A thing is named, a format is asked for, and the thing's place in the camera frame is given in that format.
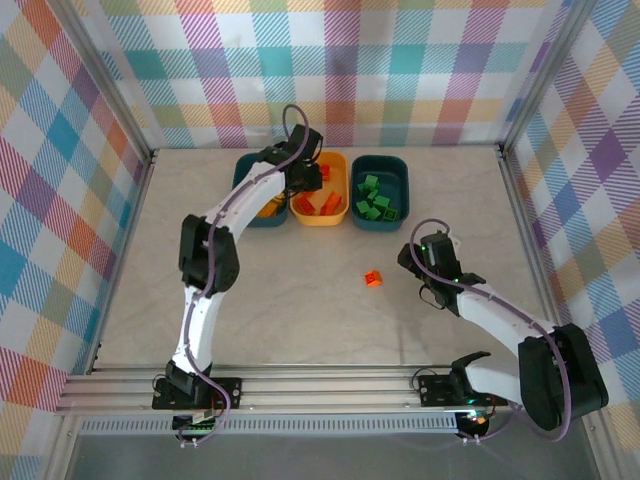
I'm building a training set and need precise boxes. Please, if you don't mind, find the yellow plastic container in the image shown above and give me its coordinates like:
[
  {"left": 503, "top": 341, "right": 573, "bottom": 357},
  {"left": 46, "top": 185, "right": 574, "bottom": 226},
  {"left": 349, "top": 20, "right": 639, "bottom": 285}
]
[{"left": 289, "top": 151, "right": 350, "bottom": 228}]

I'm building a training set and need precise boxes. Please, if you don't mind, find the teal plastic container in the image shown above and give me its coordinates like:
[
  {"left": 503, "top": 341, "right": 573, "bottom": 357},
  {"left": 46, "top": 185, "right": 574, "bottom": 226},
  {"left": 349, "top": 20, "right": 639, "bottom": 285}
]
[
  {"left": 233, "top": 152, "right": 290, "bottom": 229},
  {"left": 350, "top": 154, "right": 411, "bottom": 235}
]

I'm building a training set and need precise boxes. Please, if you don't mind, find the plaid fabric backdrop panel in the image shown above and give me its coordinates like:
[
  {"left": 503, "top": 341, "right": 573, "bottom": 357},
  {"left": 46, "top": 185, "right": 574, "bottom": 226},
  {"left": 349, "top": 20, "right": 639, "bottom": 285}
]
[
  {"left": 0, "top": 0, "right": 151, "bottom": 480},
  {"left": 59, "top": 0, "right": 591, "bottom": 150},
  {"left": 507, "top": 0, "right": 640, "bottom": 480}
]

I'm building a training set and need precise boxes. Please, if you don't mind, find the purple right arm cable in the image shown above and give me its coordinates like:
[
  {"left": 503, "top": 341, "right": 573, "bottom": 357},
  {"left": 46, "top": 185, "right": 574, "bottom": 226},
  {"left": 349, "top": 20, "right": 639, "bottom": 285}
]
[{"left": 409, "top": 218, "right": 574, "bottom": 444}]

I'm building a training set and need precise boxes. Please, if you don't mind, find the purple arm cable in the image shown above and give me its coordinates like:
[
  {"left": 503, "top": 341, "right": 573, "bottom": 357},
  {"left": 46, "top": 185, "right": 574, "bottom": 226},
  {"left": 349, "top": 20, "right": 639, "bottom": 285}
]
[
  {"left": 409, "top": 218, "right": 574, "bottom": 444},
  {"left": 172, "top": 103, "right": 311, "bottom": 448}
]

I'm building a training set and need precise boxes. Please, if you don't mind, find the aluminium side rail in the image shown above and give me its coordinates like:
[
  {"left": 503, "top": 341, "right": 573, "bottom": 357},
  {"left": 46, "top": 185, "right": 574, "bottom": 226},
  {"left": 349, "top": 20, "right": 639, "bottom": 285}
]
[
  {"left": 85, "top": 147, "right": 160, "bottom": 375},
  {"left": 495, "top": 142, "right": 576, "bottom": 369}
]

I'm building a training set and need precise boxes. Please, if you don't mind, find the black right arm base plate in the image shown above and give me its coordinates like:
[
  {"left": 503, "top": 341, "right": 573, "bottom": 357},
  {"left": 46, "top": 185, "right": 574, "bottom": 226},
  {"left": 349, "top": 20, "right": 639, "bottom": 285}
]
[{"left": 416, "top": 372, "right": 512, "bottom": 409}]

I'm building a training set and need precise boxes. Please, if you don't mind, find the aluminium mounting rail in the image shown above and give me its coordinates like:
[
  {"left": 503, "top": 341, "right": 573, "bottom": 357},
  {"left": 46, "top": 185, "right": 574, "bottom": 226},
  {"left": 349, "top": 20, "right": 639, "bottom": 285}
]
[{"left": 53, "top": 366, "right": 607, "bottom": 415}]

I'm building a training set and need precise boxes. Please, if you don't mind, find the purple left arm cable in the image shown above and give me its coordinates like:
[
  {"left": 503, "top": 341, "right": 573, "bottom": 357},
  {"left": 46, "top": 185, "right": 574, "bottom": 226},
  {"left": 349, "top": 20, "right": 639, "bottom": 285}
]
[{"left": 172, "top": 103, "right": 311, "bottom": 448}]

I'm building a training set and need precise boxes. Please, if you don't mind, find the grey slotted cable duct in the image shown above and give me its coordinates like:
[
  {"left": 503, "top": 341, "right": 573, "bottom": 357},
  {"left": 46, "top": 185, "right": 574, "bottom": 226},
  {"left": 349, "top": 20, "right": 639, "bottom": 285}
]
[{"left": 79, "top": 417, "right": 460, "bottom": 437}]

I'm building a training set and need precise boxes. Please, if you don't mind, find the aluminium frame post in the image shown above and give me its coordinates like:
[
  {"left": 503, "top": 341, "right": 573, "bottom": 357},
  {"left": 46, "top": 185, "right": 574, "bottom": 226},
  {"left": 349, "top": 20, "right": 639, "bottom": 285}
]
[
  {"left": 47, "top": 0, "right": 156, "bottom": 161},
  {"left": 499, "top": 0, "right": 601, "bottom": 151}
]

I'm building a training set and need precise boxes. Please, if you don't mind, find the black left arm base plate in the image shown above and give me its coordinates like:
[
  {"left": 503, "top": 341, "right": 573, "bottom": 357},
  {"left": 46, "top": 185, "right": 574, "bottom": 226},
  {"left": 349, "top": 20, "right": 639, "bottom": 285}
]
[{"left": 151, "top": 376, "right": 244, "bottom": 412}]

